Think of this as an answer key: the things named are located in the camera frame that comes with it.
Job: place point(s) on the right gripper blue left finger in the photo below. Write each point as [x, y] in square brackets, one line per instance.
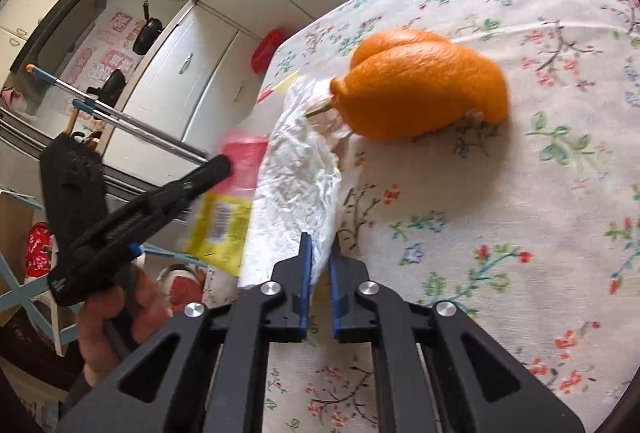
[289, 315]

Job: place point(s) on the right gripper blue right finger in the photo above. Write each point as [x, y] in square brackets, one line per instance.
[352, 323]

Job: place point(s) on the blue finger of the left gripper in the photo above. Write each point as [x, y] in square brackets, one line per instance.
[135, 249]
[140, 219]

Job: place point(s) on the white plastic wrapper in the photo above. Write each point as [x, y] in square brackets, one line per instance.
[300, 187]

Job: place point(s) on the clear yellow label wrapper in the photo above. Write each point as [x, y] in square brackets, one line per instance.
[220, 220]

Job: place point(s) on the white kitchen cabinets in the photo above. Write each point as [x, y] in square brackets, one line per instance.
[196, 81]

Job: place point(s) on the red lined trash bin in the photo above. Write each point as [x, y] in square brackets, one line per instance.
[263, 54]

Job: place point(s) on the person left hand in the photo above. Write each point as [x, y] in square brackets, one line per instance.
[99, 356]

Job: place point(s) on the white blue shoe rack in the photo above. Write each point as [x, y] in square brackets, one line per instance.
[27, 256]

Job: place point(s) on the black frying pan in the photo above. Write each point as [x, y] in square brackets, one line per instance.
[149, 32]

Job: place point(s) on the floral tablecloth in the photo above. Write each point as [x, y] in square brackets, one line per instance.
[531, 226]

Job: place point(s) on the metal broom handle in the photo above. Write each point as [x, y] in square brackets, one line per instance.
[121, 120]

